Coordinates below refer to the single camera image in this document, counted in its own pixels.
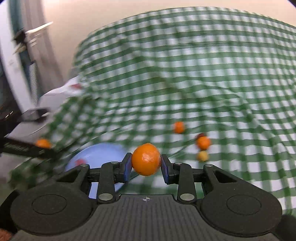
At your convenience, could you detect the white paper bag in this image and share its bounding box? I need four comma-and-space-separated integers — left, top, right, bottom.
47, 76, 83, 96

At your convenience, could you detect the green white checkered cloth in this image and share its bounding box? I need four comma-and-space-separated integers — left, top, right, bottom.
9, 6, 296, 216

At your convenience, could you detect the yellow-green fruit on cloth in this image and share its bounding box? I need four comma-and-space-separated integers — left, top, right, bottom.
197, 150, 209, 162

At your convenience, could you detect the small orange top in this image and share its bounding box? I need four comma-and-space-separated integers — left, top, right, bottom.
174, 121, 185, 134

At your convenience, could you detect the black smartphone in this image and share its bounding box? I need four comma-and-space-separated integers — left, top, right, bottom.
21, 108, 50, 122

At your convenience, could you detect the small orange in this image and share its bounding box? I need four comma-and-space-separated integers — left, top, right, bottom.
174, 121, 185, 134
132, 143, 161, 176
196, 136, 211, 151

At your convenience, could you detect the grey curtain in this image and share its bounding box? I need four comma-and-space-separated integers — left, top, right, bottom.
8, 1, 64, 107

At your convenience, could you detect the grey sofa armrest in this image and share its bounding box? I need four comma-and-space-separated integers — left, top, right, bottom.
6, 92, 69, 143

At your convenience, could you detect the light blue plate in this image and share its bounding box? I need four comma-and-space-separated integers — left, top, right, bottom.
65, 142, 133, 200

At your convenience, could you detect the orange fruit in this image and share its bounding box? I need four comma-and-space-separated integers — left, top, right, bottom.
35, 138, 52, 149

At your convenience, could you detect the red fruit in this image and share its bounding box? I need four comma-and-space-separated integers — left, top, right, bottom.
74, 159, 86, 166

